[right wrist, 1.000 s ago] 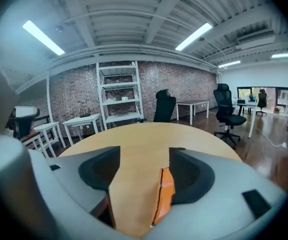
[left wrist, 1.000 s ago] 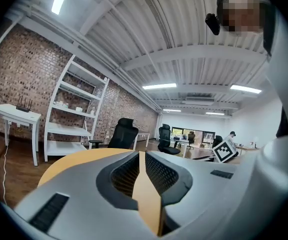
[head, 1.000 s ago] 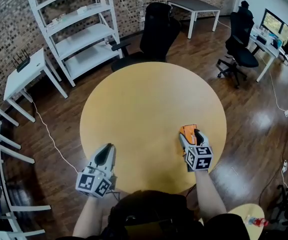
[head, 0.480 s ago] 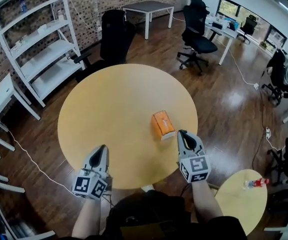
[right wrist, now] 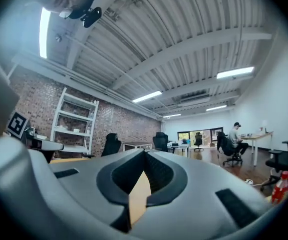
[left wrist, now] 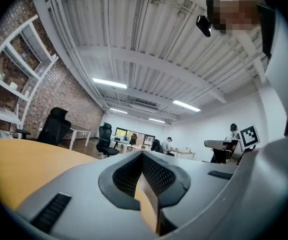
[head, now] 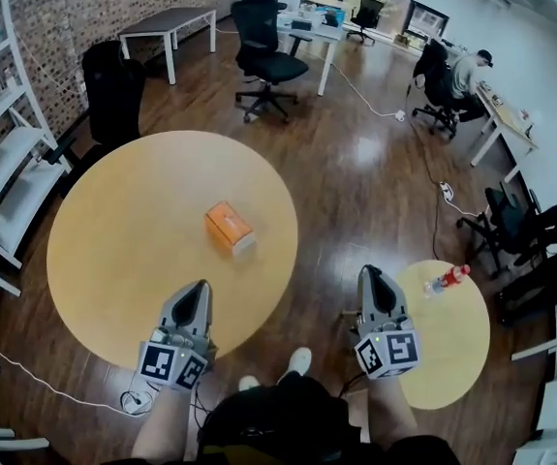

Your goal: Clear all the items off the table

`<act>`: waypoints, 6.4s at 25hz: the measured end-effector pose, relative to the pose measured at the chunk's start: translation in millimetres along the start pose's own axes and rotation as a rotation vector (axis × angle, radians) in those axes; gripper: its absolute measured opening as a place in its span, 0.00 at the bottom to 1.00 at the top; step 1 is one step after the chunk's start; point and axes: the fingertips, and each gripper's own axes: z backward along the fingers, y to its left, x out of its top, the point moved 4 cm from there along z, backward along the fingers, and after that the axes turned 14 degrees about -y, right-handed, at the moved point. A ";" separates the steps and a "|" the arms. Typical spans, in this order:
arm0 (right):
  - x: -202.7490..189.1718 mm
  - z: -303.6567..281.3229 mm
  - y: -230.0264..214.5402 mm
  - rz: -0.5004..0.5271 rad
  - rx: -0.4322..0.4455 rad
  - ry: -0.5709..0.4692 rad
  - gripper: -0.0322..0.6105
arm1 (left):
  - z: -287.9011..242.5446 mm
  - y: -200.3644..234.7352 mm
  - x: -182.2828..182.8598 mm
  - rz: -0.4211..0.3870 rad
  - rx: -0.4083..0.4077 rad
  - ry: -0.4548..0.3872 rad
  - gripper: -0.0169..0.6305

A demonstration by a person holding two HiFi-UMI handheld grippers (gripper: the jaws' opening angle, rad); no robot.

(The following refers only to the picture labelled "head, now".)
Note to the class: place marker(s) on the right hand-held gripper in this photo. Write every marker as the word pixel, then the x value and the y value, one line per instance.
pixel 399 351

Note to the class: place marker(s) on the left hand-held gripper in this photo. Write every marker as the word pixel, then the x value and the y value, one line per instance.
pixel 159 361

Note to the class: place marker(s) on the red label plastic bottle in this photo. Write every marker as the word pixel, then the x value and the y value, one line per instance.
pixel 447 279

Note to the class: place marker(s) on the orange tissue box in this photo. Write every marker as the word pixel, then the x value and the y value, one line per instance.
pixel 227 226

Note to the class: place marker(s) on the person's right forearm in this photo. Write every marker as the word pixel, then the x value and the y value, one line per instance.
pixel 392 410

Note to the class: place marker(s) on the person's left forearm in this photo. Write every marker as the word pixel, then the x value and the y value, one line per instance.
pixel 162 424

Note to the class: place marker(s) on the small round wooden table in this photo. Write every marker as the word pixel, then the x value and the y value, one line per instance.
pixel 442 347

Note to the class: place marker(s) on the large round wooden table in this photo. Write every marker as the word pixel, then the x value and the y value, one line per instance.
pixel 137 235

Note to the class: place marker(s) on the person's left white shoe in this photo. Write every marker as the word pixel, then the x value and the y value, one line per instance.
pixel 249 383

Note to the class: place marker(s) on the person's white shoe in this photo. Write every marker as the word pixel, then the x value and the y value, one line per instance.
pixel 249 383
pixel 300 359

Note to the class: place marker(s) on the person's right white shoe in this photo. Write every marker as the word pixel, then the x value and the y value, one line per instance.
pixel 300 359

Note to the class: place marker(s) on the white power strip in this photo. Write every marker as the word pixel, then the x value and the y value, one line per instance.
pixel 400 114
pixel 446 190

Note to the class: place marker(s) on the person's black clothing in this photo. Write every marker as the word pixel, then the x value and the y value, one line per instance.
pixel 317 429

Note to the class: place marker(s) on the black chest-mounted device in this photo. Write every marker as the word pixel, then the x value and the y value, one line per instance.
pixel 220 453

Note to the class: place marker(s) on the white shelving unit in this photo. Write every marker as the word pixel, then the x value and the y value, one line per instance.
pixel 11 143

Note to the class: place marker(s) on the white office desk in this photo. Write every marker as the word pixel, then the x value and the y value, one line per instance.
pixel 307 29

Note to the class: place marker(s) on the brown top white table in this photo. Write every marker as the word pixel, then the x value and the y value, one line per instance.
pixel 171 17

